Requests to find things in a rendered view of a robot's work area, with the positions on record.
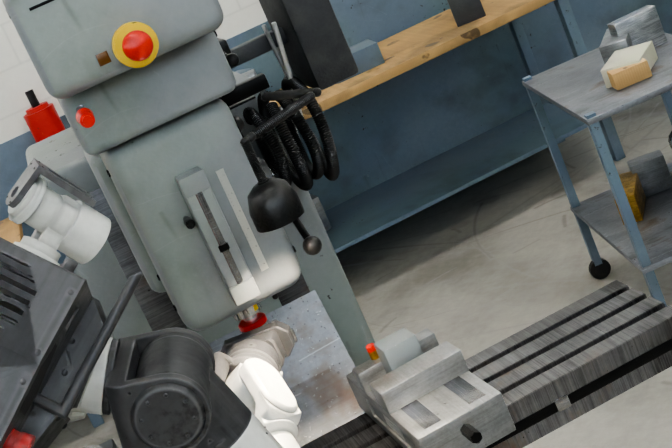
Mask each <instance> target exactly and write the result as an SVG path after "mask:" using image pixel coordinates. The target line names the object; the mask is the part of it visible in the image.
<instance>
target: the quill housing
mask: <svg viewBox="0 0 672 448"><path fill-rule="evenodd" d="M242 138H244V136H243V134H242V132H241V130H240V128H239V126H238V125H237V124H236V122H235V120H234V118H233V115H232V113H231V111H230V109H229V107H228V106H227V104H226V103H225V102H224V101H222V100H221V99H219V98H218V99H215V100H213V101H211V102H209V103H207V104H205V105H203V106H201V107H198V108H196V109H194V110H192V111H190V112H188V113H186V114H184V115H181V116H179V117H177V118H175V119H173V120H171V121H169V122H166V123H164V124H162V125H160V126H158V127H156V128H154V129H152V130H149V131H147V132H145V133H143V134H141V135H139V136H137V137H135V138H132V139H130V140H128V141H126V142H124V143H122V144H120V145H118V146H115V147H113V148H111V149H109V150H107V151H105V152H103V153H101V154H99V155H100V157H101V159H102V161H103V163H104V165H105V167H106V169H107V170H106V172H107V174H108V176H109V177H111V179H112V181H113V183H114V185H115V187H116V190H117V192H118V194H119V196H120V198H121V200H122V202H123V204H124V206H125V208H126V210H127V212H128V214H129V216H130V218H131V220H132V222H133V224H134V226H135V228H136V230H137V233H138V235H139V237H140V239H141V241H142V243H143V245H144V247H145V249H146V251H147V253H148V255H149V257H150V259H151V261H152V263H153V265H154V267H155V269H156V271H157V275H156V276H157V278H158V280H159V281H160V280H161V282H162V284H163V286H164V288H165V290H166V292H167V294H168V296H169V298H170V300H171V302H172V304H173V308H174V310H175V312H178V314H179V316H180V318H181V320H182V321H183V323H184V324H185V325H186V326H187V327H189V328H190V329H192V330H196V331H201V330H205V329H207V328H209V327H211V326H213V325H215V324H217V323H219V322H221V321H223V320H225V319H227V318H229V317H231V316H233V315H235V314H237V313H239V312H241V311H243V310H245V309H247V308H249V307H251V306H253V305H255V304H257V303H259V302H261V301H263V300H265V299H267V298H269V297H271V296H273V295H275V294H277V293H279V292H281V291H283V290H285V289H287V288H289V287H291V286H292V285H294V284H295V283H296V282H297V281H298V279H299V277H300V274H301V268H300V264H299V261H298V259H297V257H296V255H295V252H296V249H295V247H294V246H291V243H290V241H289V239H288V237H287V235H286V232H285V230H284V228H283V227H282V228H279V229H276V230H273V231H270V232H265V233H259V232H258V231H257V229H256V227H255V225H254V223H253V221H252V219H251V216H250V214H249V206H248V195H249V193H250V191H251V190H252V188H253V186H254V185H255V184H257V182H258V181H257V180H258V179H257V178H256V176H255V173H254V171H253V170H252V169H253V168H252V167H251V165H250V162H249V160H248V159H247V158H248V157H247V156H246V154H245V152H244V149H243V147H242V146H241V145H242V144H241V143H240V141H241V139H242ZM197 166H198V167H200V168H201V169H203V171H204V173H205V175H206V177H207V180H208V182H209V184H210V186H211V189H212V191H213V193H214V195H215V197H216V200H217V202H218V204H219V206H220V208H221V210H222V212H223V215H224V217H225V219H226V221H227V223H228V225H229V227H230V230H231V232H232V234H233V236H234V238H235V240H236V242H237V245H238V247H239V249H240V251H241V253H242V255H243V257H244V260H245V262H246V264H247V266H248V268H249V270H250V273H251V275H252V277H253V278H254V280H255V283H256V285H257V287H258V289H259V291H260V295H259V296H257V297H255V298H253V299H251V300H249V301H247V302H245V303H243V304H241V305H239V306H236V304H235V303H234V301H233V300H232V299H231V296H230V294H229V292H228V290H227V288H226V286H225V284H224V282H223V280H222V277H221V275H220V273H219V271H218V269H217V267H216V265H215V263H214V260H213V258H212V256H211V254H210V252H209V250H208V248H207V246H206V244H205V241H204V239H203V237H202V235H201V233H200V231H199V229H198V227H197V225H196V222H195V227H194V228H193V229H188V228H187V227H186V226H185V224H184V220H183V217H184V216H188V217H191V218H192V219H193V220H194V218H193V216H192V214H191V212H190V210H189V208H188V206H187V203H186V201H185V199H184V197H183V195H182V193H181V191H180V189H179V187H178V184H177V182H176V180H175V177H176V176H178V175H180V174H182V173H184V172H186V171H188V170H190V169H192V168H194V167H197ZM194 221H195V220H194Z"/></svg>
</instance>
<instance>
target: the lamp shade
mask: <svg viewBox="0 0 672 448"><path fill-rule="evenodd" d="M248 206H249V214H250V216H251V219H252V221H253V223H254V225H255V227H256V229H257V231H258V232H259V233H265V232H270V231H273V230H276V229H279V228H282V227H284V226H286V225H288V224H290V223H292V222H293V221H295V220H296V219H298V218H299V217H300V216H301V215H302V214H303V213H304V211H305V210H304V208H303V205H302V203H301V201H300V199H299V197H298V194H297V192H296V191H295V190H294V189H293V188H292V187H291V186H290V185H289V183H288V182H287V181H286V180H284V179H279V178H274V177H271V178H267V180H265V181H264V182H261V183H258V182H257V184H255V185H254V186H253V188H252V190H251V191H250V193H249V195H248Z"/></svg>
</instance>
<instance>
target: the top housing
mask: <svg viewBox="0 0 672 448"><path fill-rule="evenodd" d="M2 1H3V4H4V6H5V8H6V9H5V10H6V12H7V14H8V16H9V18H10V19H11V20H12V22H13V24H14V26H15V28H16V30H17V34H18V36H19V38H20V39H21V41H22V43H23V45H24V47H25V49H26V51H27V53H28V55H29V57H30V59H31V61H32V63H33V65H34V67H35V69H36V71H37V73H38V75H39V77H40V79H41V81H42V83H43V85H44V87H45V89H46V90H47V92H48V93H49V94H50V95H51V96H52V97H54V98H57V99H66V98H69V97H71V96H73V95H76V94H78V93H80V92H82V91H84V90H86V89H89V88H91V87H93V86H95V85H97V84H100V83H102V82H104V81H106V80H108V79H110V78H113V77H115V76H117V75H119V74H121V73H123V72H126V71H128V70H130V69H132V67H128V66H126V65H124V64H123V63H121V62H120V61H119V60H118V59H117V58H116V57H115V55H114V53H113V50H112V38H113V35H114V33H115V32H116V30H117V29H118V28H119V27H120V26H122V25H123V24H125V23H128V22H141V23H144V24H146V25H148V26H149V27H151V28H152V29H153V30H154V32H155V33H156V35H157V38H158V41H159V49H158V53H157V55H156V57H158V56H160V55H163V54H165V53H167V52H169V51H171V50H173V49H176V48H178V47H180V46H182V45H184V44H187V43H189V42H191V41H193V40H195V39H197V38H200V37H202V36H204V35H206V34H208V33H210V32H213V31H215V30H216V29H218V28H219V27H220V25H221V24H222V22H223V16H224V15H223V11H222V8H221V6H220V3H219V1H218V0H2ZM104 51H107V53H108V55H109V57H110V59H111V62H110V63H107V64H105V65H103V66H100V64H99V62H98V60H97V58H96V55H97V54H100V53H102V52H104ZM156 57H155V58H156Z"/></svg>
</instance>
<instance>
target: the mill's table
mask: <svg viewBox="0 0 672 448"><path fill-rule="evenodd" d="M465 362H466V364H467V366H468V369H469V370H468V371H470V372H471V373H472V374H474V375H475V376H477V377H478V378H480V379H481V380H483V381H484V382H486V383H487V384H489V385H490V386H492V387H493V388H495V389H496V390H498V391H499V392H500V393H501V394H502V396H503V398H504V401H505V403H506V406H507V408H508V410H509V413H510V415H511V418H512V420H513V422H514V425H515V427H516V430H515V431H513V432H511V433H510V434H508V435H506V436H505V437H503V438H501V439H499V440H498V441H496V442H494V443H492V444H491V445H489V446H487V447H486V448H523V447H525V446H527V445H529V444H531V443H532V442H534V441H536V440H538V439H540V438H541V437H543V436H545V435H547V434H549V433H551V432H552V431H554V430H556V429H558V428H560V427H562V426H563V425H565V424H567V423H569V422H571V421H573V420H574V419H576V418H578V417H580V416H582V415H583V414H585V413H587V412H589V411H591V410H593V409H594V408H596V407H598V406H600V405H602V404H604V403H605V402H607V401H609V400H611V399H613V398H615V397H616V396H618V395H620V394H622V393H624V392H625V391H627V390H629V389H631V388H633V387H635V386H636V385H638V384H640V383H642V382H644V381H646V380H647V379H649V378H651V377H653V376H655V375H657V374H658V373H660V372H662V371H664V370H666V369H667V368H669V367H671V366H672V306H670V305H668V306H666V307H665V304H664V303H663V302H661V301H659V300H657V299H655V298H653V297H651V296H649V297H646V294H645V293H643V292H640V291H638V290H636V289H634V288H631V289H629V287H628V285H626V284H624V283H622V282H620V281H617V280H615V281H613V282H611V283H610V284H608V285H606V286H604V287H602V288H600V289H598V290H596V291H594V292H593V293H591V294H589V295H587V296H585V297H583V298H581V299H579V300H577V301H576V302H574V303H572V304H570V305H568V306H566V307H564V308H562V309H560V310H559V311H557V312H555V313H553V314H551V315H549V316H547V317H545V318H543V319H541V320H540V321H538V322H536V323H534V324H532V325H530V326H528V327H526V328H524V329H523V330H521V331H519V332H517V333H515V334H513V335H511V336H509V337H507V338H506V339H504V340H502V341H500V342H498V343H496V344H494V345H492V346H490V347H489V348H487V349H485V350H483V351H481V352H479V353H477V354H475V355H473V356H472V357H470V358H468V359H466V360H465ZM300 448H403V447H402V446H401V445H400V444H399V443H398V442H397V441H396V440H394V439H393V438H392V437H391V436H390V435H389V434H388V433H387V432H386V431H385V430H384V429H383V428H382V427H381V426H379V425H378V424H377V423H376V422H375V421H374V420H373V419H372V418H371V417H370V416H369V415H368V414H367V413H364V414H362V415H360V416H358V417H356V418H354V419H352V420H351V421H349V422H347V423H345V424H343V425H341V426H339V427H337V428H335V429H334V430H332V431H330V432H328V433H326V434H324V435H322V436H320V437H318V438H317V439H315V440H313V441H311V442H309V443H307V444H305V445H303V446H301V447H300Z"/></svg>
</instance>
